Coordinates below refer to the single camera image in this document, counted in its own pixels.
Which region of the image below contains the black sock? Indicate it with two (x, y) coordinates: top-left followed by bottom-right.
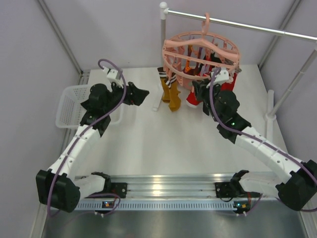
(203, 51), (222, 63)

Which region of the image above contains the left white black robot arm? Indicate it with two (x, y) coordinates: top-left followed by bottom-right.
(36, 82), (149, 213)

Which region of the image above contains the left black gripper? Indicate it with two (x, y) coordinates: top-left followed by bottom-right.
(104, 79), (149, 114)

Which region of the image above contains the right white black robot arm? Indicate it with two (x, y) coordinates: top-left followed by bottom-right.
(193, 79), (317, 212)

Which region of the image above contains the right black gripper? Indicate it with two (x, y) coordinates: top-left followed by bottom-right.
(194, 79), (221, 122)

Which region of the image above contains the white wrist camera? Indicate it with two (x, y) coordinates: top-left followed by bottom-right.
(102, 67), (123, 88)
(211, 67), (230, 85)

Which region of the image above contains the mustard yellow striped sock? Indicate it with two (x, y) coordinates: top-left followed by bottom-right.
(157, 66), (176, 103)

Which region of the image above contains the white plastic mesh basket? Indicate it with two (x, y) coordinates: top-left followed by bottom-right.
(54, 85), (124, 129)

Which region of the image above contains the pink round clip hanger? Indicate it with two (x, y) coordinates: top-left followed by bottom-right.
(162, 20), (241, 89)

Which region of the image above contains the silver white clothes rack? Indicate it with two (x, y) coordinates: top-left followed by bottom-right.
(151, 1), (317, 122)

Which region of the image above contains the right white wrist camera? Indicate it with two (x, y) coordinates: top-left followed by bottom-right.
(211, 67), (230, 85)

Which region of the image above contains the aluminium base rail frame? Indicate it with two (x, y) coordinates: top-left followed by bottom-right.
(39, 70), (310, 213)

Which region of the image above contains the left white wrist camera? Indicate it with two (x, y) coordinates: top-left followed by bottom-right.
(102, 67), (123, 88)

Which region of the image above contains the red white santa sock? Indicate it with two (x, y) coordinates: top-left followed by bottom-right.
(186, 86), (203, 108)

